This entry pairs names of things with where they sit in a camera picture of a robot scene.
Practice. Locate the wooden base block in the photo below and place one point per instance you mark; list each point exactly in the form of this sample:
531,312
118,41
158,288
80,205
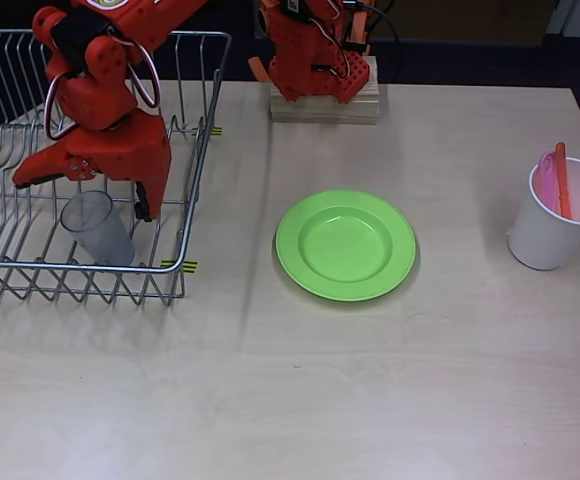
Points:
320,112

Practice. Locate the red-orange robot arm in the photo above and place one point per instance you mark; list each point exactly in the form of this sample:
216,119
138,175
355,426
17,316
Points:
100,90

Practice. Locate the orange plastic knife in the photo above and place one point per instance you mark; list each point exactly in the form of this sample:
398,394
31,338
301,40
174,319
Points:
562,185

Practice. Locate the pink plastic fork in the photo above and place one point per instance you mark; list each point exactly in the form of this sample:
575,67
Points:
546,175

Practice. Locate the red-orange gripper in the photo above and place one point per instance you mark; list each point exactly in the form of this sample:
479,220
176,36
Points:
129,146

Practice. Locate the yellow-black tape mark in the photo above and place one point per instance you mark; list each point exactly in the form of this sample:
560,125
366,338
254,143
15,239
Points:
191,266
217,132

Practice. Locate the translucent blue plastic cup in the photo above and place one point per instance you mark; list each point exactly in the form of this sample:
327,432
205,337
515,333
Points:
100,235

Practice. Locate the light orange printed part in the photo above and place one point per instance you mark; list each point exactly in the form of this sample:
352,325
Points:
265,20

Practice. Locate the white paper cup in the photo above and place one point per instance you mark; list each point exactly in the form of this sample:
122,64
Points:
540,240

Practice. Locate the green plastic plate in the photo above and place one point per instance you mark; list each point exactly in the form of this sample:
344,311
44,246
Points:
345,245

